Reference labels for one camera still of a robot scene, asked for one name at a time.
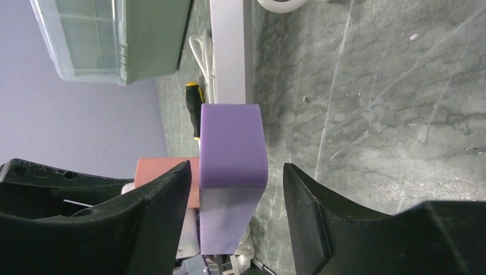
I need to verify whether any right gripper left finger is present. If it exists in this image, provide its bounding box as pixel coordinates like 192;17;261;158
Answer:
1;159;191;274

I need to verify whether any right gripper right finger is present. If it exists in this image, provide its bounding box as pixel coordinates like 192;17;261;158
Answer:
283;163;485;274

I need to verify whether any salmon pink plug adapter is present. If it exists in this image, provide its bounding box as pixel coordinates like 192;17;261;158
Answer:
134;157;201;209

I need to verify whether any purple power strip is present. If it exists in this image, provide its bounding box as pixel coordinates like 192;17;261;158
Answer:
199;104;269;255

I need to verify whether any white purple strip cable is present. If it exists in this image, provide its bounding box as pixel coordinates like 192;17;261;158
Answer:
228;223;266;275

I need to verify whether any white power strip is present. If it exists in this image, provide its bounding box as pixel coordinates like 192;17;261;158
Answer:
210;0;254;104

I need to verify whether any clear plastic storage box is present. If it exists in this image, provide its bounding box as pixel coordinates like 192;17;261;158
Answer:
31;0;193;86

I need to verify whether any yellow black screwdriver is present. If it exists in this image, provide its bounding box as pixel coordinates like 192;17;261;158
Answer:
185;82;205;140

